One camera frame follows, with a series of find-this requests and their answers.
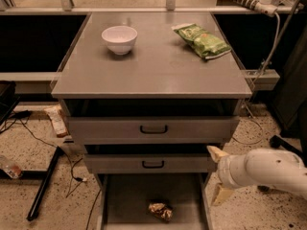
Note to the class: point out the crushed orange can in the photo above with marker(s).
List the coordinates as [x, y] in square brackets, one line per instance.
[161, 211]

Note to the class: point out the grey top drawer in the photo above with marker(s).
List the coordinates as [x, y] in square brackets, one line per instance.
[137, 130]

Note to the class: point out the black office chair base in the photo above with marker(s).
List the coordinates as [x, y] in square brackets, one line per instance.
[277, 142]

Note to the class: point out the green chip bag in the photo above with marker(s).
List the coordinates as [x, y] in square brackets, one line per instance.
[206, 45]

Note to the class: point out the plastic bottle on floor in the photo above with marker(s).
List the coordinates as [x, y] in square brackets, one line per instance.
[10, 167]

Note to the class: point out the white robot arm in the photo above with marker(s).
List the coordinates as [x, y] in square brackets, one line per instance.
[278, 169]

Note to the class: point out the grey drawer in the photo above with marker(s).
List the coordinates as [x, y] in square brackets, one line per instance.
[137, 130]
[126, 198]
[150, 163]

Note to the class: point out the white power strip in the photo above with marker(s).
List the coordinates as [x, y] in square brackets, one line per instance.
[263, 6]

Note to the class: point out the white ceramic bowl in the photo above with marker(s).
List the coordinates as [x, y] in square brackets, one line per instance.
[119, 39]

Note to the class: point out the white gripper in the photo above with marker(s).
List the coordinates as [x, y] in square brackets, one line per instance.
[224, 172]

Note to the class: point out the grey bottom drawer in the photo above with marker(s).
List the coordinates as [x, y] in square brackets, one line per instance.
[126, 198]

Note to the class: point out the grey middle drawer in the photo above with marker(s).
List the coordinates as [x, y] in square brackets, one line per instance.
[150, 163]

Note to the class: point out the snack packet on floor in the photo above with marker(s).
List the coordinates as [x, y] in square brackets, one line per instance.
[54, 114]

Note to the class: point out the black metal floor stand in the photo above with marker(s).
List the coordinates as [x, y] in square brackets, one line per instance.
[44, 177]

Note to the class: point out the grey drawer cabinet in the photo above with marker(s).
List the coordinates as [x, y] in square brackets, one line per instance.
[160, 77]

